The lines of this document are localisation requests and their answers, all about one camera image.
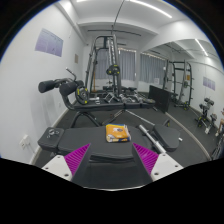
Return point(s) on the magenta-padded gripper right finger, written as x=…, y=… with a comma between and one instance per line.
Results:
x=146, y=159

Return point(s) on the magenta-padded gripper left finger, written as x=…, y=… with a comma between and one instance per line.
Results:
x=77, y=159

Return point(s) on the blue white cartoon print towel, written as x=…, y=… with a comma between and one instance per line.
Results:
x=118, y=133

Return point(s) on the black padded weight bench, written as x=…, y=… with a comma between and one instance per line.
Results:
x=86, y=141

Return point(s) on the silver barbell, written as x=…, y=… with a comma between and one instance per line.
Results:
x=151, y=138

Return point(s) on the black bench seat pad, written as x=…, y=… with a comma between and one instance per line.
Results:
x=168, y=136

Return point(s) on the silver spring barbell collar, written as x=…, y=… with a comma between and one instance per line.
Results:
x=53, y=132

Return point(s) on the black roller-pad exercise bench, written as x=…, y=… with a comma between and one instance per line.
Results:
x=106, y=106

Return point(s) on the group of chrome dumbbells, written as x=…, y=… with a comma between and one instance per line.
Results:
x=136, y=99

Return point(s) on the black yellow-marked weight plate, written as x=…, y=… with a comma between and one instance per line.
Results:
x=82, y=95
x=113, y=70

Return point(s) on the black exercise machine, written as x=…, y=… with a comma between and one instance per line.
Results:
x=205, y=115

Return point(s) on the black squat rack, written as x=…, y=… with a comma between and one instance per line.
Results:
x=185, y=83

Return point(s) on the grey window curtain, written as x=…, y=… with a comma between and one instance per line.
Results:
x=151, y=68
x=128, y=65

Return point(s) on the long ceiling light strip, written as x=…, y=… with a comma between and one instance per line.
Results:
x=150, y=8
x=201, y=47

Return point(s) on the white wall socket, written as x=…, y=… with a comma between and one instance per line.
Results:
x=25, y=141

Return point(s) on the small purple wall poster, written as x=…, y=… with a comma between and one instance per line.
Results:
x=209, y=83

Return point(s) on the small brown wall plaque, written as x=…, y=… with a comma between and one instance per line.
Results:
x=76, y=58

